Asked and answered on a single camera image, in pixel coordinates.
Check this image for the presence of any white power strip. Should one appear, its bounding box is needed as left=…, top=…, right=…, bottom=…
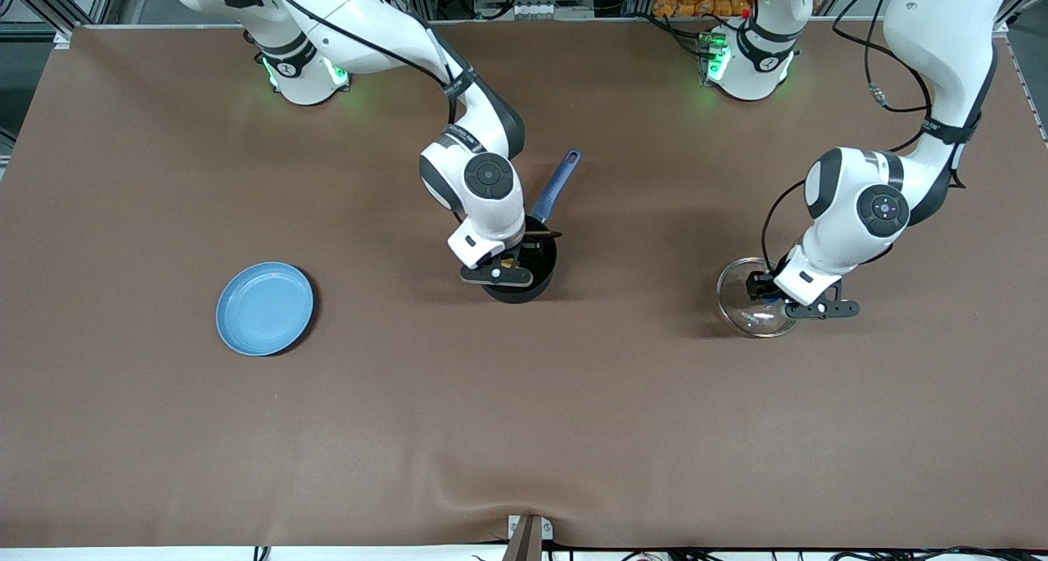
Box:
left=509, top=1, right=576, bottom=19

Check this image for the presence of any glass lid with blue knob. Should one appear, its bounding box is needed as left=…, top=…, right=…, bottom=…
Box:
left=717, top=256, right=800, bottom=338

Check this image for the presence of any blue round plate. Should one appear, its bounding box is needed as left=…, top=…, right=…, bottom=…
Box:
left=215, top=262, right=315, bottom=357

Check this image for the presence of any brown table mat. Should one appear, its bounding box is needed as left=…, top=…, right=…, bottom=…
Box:
left=0, top=19, right=1048, bottom=550

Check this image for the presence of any black pot with blue handle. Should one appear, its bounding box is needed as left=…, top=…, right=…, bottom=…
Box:
left=479, top=149, right=582, bottom=305

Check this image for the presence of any metal table clamp bracket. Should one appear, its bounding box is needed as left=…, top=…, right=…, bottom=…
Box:
left=507, top=513, right=554, bottom=561

